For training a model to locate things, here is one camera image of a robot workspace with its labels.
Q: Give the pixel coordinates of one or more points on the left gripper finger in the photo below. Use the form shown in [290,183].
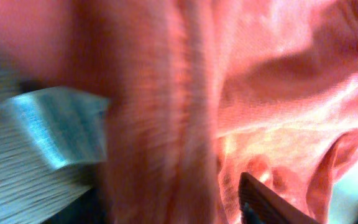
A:
[259,205]

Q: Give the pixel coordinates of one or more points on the orange soccer t-shirt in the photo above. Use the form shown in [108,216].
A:
[202,91]

